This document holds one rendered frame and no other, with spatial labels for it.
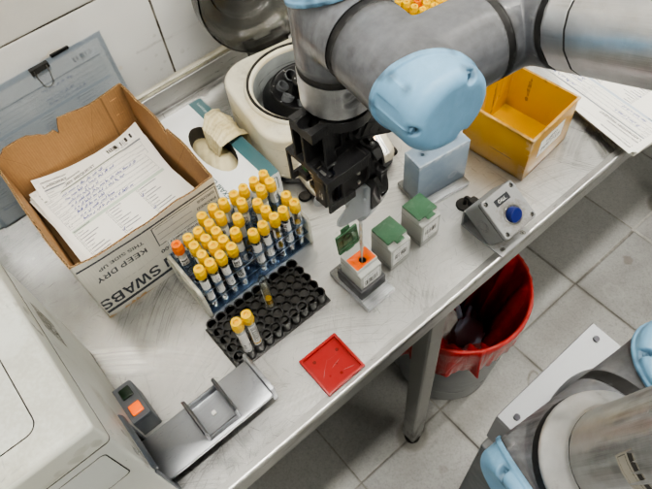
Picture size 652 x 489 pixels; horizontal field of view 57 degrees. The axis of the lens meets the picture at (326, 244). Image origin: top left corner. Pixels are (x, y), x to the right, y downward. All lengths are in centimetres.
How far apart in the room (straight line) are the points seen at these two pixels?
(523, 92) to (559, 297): 98
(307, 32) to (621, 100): 82
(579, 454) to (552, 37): 30
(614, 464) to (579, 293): 159
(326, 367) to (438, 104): 53
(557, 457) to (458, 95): 28
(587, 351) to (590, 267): 125
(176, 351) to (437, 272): 42
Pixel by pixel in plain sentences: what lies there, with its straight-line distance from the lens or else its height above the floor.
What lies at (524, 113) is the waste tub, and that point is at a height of 89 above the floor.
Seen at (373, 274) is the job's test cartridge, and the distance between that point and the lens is 89.
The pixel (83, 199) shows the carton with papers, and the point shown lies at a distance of 108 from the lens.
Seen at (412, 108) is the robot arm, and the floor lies 140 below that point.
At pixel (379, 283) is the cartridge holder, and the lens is 92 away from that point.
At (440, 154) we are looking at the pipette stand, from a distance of 97.
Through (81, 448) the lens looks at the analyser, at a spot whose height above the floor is 115.
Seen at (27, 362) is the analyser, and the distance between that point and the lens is 66.
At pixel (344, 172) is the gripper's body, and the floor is 122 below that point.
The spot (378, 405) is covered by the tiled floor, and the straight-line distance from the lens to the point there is 179.
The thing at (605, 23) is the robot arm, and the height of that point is 143.
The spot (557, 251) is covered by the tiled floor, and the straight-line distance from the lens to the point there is 209.
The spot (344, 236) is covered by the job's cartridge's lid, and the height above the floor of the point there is 98.
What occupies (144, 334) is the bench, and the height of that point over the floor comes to 88.
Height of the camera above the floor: 170
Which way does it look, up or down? 57 degrees down
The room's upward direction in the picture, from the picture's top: 8 degrees counter-clockwise
